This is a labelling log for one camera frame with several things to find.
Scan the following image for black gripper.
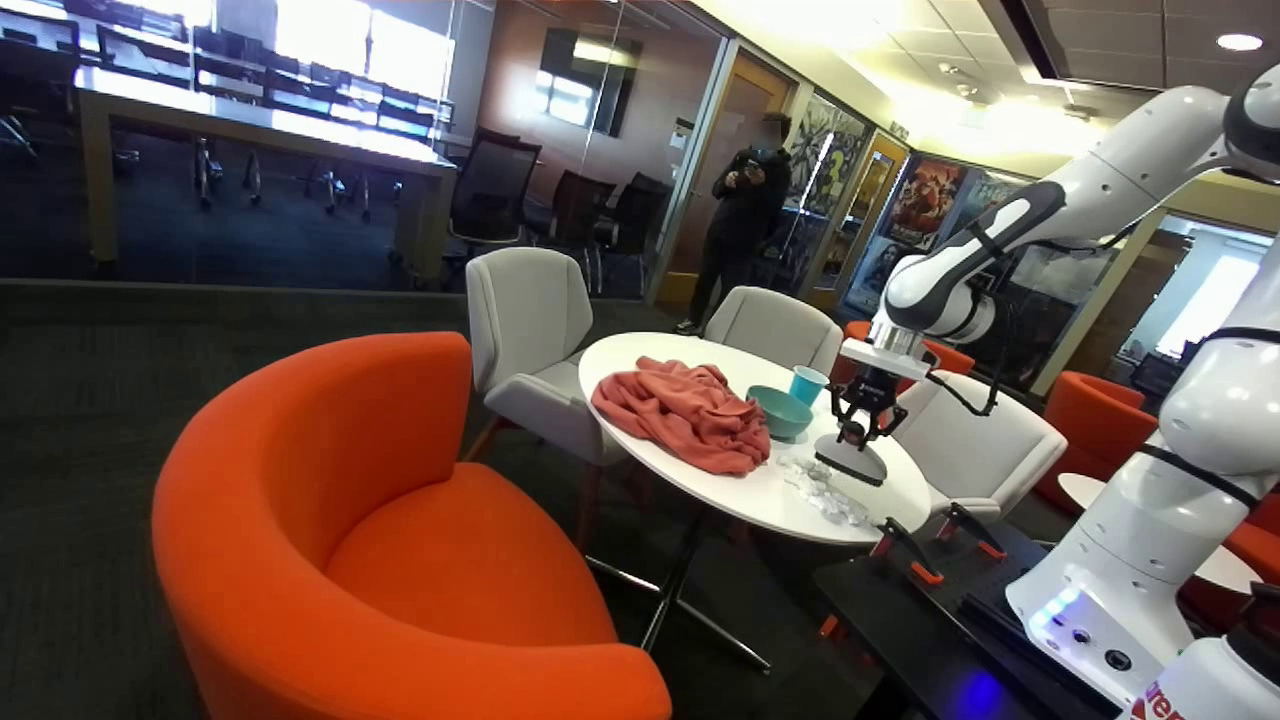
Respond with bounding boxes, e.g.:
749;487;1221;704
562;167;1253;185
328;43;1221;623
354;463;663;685
827;376;910;451

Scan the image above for black handle with orange ring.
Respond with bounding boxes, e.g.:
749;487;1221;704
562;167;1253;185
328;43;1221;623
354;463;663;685
813;423;892;492

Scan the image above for small white paper scraps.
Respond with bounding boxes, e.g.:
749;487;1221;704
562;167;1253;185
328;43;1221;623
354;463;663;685
783;451;897;532

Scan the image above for teal cup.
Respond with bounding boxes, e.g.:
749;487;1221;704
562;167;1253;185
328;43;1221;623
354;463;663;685
783;366;830;411

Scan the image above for teal bowl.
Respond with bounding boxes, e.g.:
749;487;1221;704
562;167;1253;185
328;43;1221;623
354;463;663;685
739;382;814;443

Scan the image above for wide white upholstered chair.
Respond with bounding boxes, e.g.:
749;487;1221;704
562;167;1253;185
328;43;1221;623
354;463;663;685
887;369;1073;521

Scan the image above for low white upholstered chair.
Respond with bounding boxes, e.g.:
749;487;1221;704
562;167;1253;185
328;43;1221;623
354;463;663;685
701;280;847;376

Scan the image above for crumpled red cloth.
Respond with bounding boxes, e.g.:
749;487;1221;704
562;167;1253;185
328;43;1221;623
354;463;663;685
588;352;775;482

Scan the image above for black robot cart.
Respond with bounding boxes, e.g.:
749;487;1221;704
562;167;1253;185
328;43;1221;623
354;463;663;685
813;512;1132;720

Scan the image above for person in dark clothes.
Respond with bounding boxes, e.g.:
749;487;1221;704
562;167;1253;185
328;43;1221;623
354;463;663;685
697;109;801;333

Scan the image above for dark side chair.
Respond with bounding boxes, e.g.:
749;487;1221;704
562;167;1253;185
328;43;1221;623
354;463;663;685
602;172;674;305
543;167;614;288

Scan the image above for tall white upholstered chair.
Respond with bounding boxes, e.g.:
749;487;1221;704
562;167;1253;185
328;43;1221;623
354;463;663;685
461;246;614;463

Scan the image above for black mesh office chair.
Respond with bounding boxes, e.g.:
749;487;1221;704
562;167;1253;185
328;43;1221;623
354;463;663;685
443;129;543;258

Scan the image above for orange tub armchair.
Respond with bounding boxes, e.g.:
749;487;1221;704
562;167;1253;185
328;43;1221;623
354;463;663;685
142;329;674;720

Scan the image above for long high counter table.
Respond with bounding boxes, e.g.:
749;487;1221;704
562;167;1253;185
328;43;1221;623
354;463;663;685
72;62;463;271

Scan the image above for black clamp with orange handle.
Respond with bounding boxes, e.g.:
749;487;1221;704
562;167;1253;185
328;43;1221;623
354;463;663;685
930;502;1012;568
873;518;953;591

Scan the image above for red wall poster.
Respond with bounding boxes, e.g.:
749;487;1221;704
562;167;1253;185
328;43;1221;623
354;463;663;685
885;154;968;250

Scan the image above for chrome table leg frame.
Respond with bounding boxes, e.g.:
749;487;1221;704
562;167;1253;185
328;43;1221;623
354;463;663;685
575;512;775;675

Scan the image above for wall mounted screen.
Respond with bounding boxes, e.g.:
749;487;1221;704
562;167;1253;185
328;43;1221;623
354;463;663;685
534;23;639;136

